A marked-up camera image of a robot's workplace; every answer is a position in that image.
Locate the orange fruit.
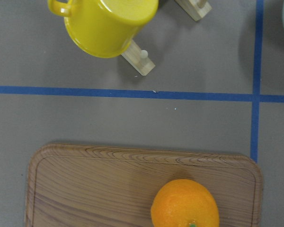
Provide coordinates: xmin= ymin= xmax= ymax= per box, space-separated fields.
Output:
xmin=151 ymin=179 xmax=220 ymax=227

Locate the wooden drying rack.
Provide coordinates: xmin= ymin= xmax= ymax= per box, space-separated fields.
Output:
xmin=122 ymin=0 xmax=212 ymax=76

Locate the yellow mug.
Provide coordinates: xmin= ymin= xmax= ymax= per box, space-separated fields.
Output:
xmin=47 ymin=0 xmax=159 ymax=58

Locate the wooden cutting board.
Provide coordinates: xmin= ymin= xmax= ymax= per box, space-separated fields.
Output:
xmin=24 ymin=144 xmax=263 ymax=227

